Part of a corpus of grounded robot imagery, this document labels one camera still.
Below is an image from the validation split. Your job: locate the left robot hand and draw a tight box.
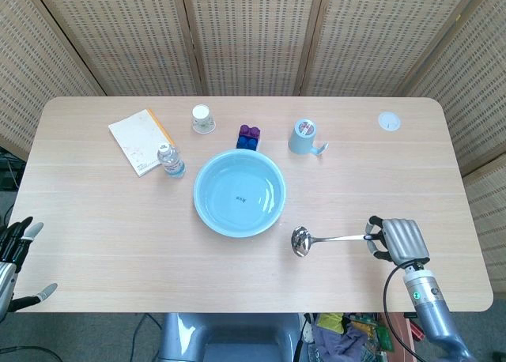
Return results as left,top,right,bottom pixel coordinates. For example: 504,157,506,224
0,216,59,323

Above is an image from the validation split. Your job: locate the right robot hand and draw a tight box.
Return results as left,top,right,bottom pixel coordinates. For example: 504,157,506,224
364,215,431,267

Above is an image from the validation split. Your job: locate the metal ladle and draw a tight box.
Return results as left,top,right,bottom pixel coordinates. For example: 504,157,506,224
290,225,376,258

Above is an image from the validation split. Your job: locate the clear water bottle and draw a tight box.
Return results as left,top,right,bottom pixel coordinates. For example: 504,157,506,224
157,142,187,179

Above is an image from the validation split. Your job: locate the light blue bowl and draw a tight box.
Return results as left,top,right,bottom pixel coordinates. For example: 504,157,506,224
192,148,288,239

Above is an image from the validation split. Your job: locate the colourful clutter pile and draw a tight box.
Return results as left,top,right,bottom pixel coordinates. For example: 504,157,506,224
304,311,420,362

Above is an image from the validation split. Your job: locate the white notepad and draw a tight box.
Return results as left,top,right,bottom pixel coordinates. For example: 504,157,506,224
108,108,176,178

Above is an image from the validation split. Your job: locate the blue toy building block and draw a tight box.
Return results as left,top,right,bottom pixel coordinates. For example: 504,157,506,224
236,136,259,152

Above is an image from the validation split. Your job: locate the purple toy building block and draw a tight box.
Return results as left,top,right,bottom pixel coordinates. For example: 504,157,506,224
238,124,262,142

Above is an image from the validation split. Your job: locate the grey robot torso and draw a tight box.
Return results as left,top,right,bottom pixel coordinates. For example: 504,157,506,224
156,311,308,362

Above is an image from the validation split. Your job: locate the white paper cup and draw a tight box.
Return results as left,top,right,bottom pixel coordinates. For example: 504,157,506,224
191,104,218,134

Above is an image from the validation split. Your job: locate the woven folding screen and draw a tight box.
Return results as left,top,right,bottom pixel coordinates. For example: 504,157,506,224
0,0,506,276

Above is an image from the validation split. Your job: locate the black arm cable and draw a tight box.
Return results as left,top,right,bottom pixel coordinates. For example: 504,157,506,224
381,263,414,362

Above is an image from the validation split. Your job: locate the white round cable grommet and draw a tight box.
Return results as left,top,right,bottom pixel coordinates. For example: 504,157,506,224
377,111,403,132

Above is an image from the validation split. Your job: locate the light blue handled mug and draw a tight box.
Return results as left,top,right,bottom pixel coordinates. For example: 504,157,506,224
287,118,330,158

